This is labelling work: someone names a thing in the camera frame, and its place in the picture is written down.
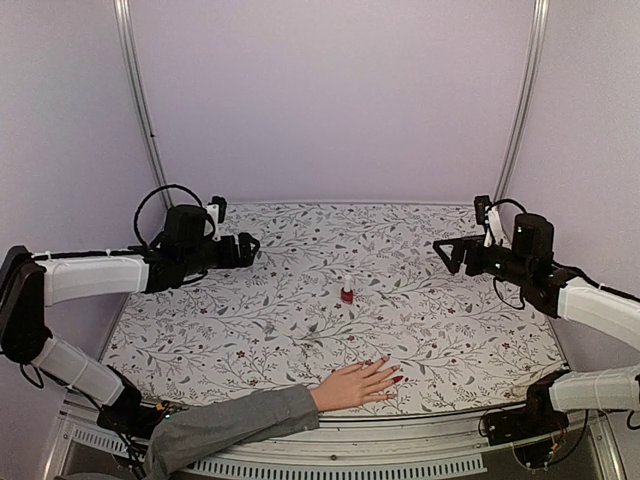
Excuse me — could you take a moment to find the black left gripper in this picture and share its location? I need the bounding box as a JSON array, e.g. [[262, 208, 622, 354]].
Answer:
[[180, 230, 260, 276]]

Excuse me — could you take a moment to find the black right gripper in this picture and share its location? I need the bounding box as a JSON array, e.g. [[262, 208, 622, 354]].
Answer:
[[433, 234, 533, 287]]

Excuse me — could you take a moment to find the red nail polish bottle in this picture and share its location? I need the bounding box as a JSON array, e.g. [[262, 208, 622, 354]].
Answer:
[[340, 288, 354, 305]]

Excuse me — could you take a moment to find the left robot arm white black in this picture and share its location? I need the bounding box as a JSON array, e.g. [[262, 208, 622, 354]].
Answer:
[[1, 197, 260, 434]]

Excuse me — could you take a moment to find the grey sleeved forearm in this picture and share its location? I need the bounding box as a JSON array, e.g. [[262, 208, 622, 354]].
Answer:
[[144, 385, 319, 479]]

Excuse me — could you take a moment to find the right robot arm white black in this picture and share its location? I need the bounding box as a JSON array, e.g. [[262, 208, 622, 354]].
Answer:
[[433, 213, 639, 436]]

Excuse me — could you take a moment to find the mannequin hand with nails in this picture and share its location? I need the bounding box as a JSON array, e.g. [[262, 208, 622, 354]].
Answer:
[[310, 357, 403, 413]]

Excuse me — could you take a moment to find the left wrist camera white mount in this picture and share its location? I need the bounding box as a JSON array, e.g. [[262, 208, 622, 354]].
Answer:
[[204, 196, 227, 241]]

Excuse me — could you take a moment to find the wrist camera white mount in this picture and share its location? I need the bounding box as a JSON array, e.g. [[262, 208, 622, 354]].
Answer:
[[204, 196, 227, 241], [474, 195, 507, 247]]

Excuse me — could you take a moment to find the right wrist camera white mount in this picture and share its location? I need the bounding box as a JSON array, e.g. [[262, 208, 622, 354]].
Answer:
[[474, 195, 507, 247]]

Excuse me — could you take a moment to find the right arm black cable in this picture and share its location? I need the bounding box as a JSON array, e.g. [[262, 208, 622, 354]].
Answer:
[[487, 197, 524, 214]]

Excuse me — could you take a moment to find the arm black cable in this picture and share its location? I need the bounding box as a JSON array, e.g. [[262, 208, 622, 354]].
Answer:
[[132, 184, 206, 249], [487, 197, 524, 214]]

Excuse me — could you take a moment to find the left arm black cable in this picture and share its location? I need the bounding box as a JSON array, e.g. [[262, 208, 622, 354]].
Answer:
[[132, 184, 206, 249]]

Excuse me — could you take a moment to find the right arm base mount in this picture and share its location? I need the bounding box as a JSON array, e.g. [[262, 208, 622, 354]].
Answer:
[[477, 370, 590, 471]]

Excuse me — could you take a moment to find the aluminium corner post left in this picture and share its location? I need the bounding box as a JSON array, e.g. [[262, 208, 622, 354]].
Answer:
[[113, 0, 167, 187]]

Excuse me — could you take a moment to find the aluminium corner post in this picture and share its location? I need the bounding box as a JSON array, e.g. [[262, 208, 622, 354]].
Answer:
[[113, 0, 167, 187], [494, 0, 550, 199]]

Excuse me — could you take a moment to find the aluminium front rail frame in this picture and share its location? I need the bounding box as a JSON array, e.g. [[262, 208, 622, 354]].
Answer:
[[44, 384, 626, 480]]

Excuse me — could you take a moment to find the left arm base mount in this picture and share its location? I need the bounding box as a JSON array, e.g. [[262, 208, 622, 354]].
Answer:
[[97, 371, 175, 440]]

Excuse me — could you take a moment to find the aluminium corner post right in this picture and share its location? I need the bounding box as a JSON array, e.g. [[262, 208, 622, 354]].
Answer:
[[494, 0, 550, 199]]

